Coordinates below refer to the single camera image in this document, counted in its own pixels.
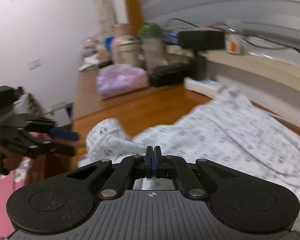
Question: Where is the white patterned pajama garment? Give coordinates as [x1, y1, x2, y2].
[78, 86, 300, 230]

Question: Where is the pink plastic bag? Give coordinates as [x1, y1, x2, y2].
[96, 64, 149, 100]

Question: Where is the white power strip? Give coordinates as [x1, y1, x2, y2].
[184, 77, 225, 99]

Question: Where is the black flat case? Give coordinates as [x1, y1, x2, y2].
[149, 63, 195, 87]

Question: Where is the white cream tumbler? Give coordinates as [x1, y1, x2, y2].
[120, 39, 141, 67]

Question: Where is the beige window sill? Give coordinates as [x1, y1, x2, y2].
[165, 43, 300, 98]

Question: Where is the green lid shaker bottle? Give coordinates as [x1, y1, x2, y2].
[139, 22, 167, 74]

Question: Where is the pink thermos bottle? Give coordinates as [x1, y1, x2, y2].
[110, 23, 132, 64]

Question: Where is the black box on stand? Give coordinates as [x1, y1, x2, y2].
[179, 28, 225, 81]

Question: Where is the small orange label bottle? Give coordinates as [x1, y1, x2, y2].
[225, 34, 243, 55]

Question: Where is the grey roller window blind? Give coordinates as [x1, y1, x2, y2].
[140, 0, 300, 31]

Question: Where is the black usb cable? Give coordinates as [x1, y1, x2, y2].
[165, 17, 300, 63]

